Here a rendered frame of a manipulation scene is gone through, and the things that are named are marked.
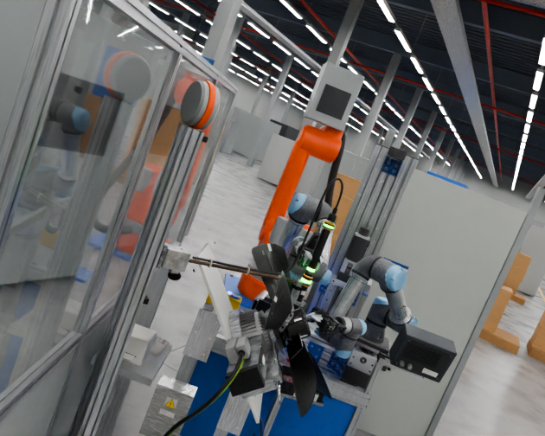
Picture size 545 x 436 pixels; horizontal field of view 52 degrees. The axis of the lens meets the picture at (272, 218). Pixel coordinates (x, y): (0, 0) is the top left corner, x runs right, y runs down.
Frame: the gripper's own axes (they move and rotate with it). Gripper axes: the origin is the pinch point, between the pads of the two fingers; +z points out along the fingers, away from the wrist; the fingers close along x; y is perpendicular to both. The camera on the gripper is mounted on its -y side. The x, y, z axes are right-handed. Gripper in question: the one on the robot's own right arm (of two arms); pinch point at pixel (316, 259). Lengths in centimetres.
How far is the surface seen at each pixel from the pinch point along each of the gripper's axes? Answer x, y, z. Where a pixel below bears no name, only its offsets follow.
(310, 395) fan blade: -6, 41, 36
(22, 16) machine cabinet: 194, -54, -189
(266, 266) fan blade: 18.4, 9.6, 0.0
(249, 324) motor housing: 18.5, 31.4, 11.9
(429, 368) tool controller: -79, 36, -20
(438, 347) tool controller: -77, 24, -18
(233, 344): 26, 33, 33
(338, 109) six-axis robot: -75, -93, -383
